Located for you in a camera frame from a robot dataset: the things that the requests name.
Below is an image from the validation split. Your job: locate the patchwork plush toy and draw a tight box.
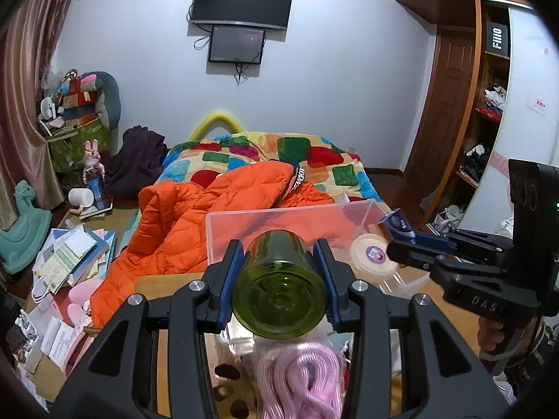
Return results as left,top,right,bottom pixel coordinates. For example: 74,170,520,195
57,70,103,118

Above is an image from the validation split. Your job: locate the dark purple cloth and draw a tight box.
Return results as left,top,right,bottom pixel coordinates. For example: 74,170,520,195
105,126,169,201

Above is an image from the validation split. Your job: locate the orange puffer jacket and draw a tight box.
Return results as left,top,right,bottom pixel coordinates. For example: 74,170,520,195
89,161,337,328

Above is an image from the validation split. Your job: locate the pink curtain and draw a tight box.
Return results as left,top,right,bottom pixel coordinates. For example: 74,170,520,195
0,0,94,232

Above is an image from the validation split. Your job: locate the blue can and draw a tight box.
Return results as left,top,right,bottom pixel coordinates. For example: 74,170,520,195
88,175,106,205

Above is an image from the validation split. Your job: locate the brown wooden door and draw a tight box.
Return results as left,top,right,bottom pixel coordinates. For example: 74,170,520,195
404,26,476,175

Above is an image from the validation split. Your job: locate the green dinosaur plush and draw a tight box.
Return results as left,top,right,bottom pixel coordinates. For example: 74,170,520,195
0,180,52,273

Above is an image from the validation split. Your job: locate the grey pillow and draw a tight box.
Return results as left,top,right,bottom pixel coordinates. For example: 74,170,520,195
85,71,122,131

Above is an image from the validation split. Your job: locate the white sliding wardrobe door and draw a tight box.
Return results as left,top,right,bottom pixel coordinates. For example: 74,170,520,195
456,6,559,232

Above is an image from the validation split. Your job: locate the pile of papers and books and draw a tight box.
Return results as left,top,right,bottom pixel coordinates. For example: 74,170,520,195
32,222,116,293

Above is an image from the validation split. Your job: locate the black wall television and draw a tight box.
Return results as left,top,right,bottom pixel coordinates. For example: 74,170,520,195
190,0,294,31

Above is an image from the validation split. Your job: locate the person's right hand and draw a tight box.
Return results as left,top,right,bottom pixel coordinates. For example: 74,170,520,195
478,314,503,361

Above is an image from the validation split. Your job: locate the black box with white print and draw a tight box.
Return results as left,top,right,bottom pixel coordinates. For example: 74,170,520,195
485,20,511,59

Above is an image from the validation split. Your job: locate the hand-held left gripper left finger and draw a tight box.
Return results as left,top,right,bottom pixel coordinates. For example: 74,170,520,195
50,239,245,419

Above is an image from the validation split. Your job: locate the white mug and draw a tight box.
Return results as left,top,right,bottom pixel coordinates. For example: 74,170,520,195
67,188,94,210

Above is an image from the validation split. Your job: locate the wooden desktop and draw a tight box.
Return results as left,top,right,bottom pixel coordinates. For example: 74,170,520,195
135,266,442,419

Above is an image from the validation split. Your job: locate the small black wall monitor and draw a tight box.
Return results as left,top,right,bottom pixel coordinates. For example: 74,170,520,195
208,26,266,64

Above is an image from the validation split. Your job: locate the blue tube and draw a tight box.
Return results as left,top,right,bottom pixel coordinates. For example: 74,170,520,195
379,208,415,238

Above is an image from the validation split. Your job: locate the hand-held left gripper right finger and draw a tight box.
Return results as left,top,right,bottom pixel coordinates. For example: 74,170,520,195
312,239,509,419

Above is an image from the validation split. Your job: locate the green storage box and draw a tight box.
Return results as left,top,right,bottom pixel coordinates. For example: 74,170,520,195
46,122,112,173

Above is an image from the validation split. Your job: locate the round white purple-label container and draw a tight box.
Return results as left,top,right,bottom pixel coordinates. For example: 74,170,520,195
349,233,398,280

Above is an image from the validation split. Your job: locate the yellow foam tube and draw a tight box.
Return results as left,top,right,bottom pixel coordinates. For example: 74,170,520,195
190,109,243,140

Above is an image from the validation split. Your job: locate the colourful patchwork blanket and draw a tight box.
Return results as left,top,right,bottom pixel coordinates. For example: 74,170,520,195
161,131,387,210

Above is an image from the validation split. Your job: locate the pink rope bundle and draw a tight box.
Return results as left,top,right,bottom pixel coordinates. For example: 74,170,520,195
255,343,343,419

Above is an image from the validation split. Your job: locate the clear plastic storage box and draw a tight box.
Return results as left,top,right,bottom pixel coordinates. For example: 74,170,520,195
205,198,431,359

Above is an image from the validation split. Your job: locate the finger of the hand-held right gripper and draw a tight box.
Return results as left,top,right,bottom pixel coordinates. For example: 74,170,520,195
408,231,515,252
386,240,542,317

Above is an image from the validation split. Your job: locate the green glass bottle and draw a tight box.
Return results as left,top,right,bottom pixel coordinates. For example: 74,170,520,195
231,229,329,340

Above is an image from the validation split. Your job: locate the pink bunny toy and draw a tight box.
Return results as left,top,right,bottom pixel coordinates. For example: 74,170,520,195
83,140,106,182

